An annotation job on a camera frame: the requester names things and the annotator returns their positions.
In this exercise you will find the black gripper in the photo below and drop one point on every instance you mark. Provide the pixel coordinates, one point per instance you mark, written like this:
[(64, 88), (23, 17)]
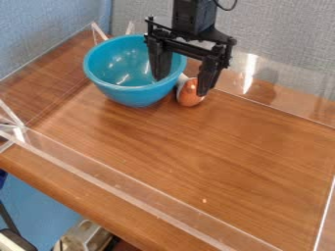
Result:
[(208, 46)]

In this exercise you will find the blue plastic bowl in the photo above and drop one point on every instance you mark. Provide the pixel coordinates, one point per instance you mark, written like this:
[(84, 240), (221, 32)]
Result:
[(116, 65)]

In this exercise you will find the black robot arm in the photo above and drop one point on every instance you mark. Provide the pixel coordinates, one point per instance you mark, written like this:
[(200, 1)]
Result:
[(195, 14)]

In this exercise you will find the white power strip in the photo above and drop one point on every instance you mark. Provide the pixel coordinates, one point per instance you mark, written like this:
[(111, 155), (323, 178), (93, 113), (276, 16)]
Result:
[(85, 236)]

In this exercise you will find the black chair leg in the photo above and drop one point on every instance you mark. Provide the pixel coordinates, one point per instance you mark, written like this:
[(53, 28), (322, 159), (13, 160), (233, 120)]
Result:
[(11, 238)]

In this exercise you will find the clear acrylic barrier wall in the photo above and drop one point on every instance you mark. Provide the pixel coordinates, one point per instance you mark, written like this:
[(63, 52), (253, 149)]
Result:
[(229, 176)]

